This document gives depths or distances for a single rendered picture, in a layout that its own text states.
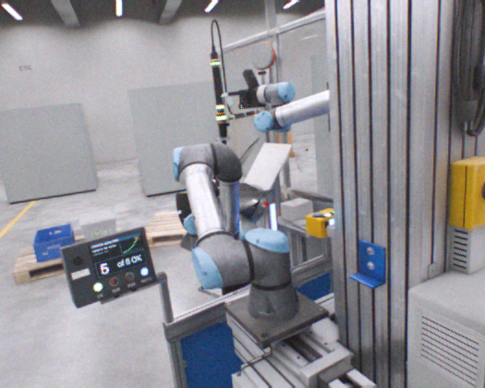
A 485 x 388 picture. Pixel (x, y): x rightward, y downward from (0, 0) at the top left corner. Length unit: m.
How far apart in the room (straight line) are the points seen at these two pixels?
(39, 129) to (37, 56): 5.59
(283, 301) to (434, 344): 0.39
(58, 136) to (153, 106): 2.52
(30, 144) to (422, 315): 8.54
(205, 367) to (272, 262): 0.77
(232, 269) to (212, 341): 0.68
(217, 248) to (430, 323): 0.51
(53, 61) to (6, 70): 1.43
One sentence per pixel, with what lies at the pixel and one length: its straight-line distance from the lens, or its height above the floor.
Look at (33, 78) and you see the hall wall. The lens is 14.10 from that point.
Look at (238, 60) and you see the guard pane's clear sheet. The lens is 2.95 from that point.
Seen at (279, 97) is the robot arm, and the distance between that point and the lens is 1.50.
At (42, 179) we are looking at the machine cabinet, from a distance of 8.98.
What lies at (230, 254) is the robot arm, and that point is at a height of 1.24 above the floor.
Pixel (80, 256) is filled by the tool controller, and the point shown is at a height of 1.22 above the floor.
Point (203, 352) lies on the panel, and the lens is 1.61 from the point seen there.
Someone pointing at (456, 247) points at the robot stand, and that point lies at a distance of 0.91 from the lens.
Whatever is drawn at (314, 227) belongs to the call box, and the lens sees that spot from 1.74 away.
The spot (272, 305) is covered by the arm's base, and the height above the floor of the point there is 1.08.
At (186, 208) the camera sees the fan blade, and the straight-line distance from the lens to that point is 2.11.
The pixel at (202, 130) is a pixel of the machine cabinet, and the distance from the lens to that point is 7.31.
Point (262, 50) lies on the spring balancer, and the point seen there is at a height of 1.91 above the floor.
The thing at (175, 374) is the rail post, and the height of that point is 0.64.
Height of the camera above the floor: 1.63
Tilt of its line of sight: 14 degrees down
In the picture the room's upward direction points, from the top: 6 degrees counter-clockwise
